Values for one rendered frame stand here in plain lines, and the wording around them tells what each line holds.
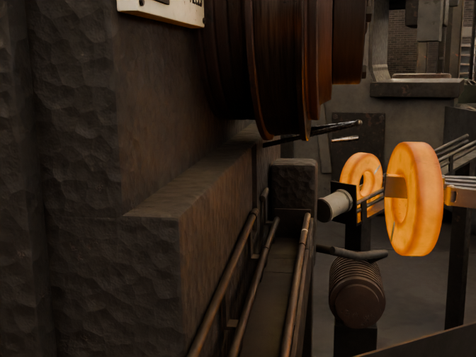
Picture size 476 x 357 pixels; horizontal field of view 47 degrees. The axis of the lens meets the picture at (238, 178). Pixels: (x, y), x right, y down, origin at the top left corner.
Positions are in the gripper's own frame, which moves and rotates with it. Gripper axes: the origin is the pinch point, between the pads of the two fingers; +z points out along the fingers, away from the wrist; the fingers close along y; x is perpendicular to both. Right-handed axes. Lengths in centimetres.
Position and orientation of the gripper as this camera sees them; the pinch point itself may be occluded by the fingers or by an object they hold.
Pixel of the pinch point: (411, 187)
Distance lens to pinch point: 78.2
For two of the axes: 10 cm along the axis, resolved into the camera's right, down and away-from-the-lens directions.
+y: 1.7, -2.1, 9.6
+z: -9.8, -0.7, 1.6
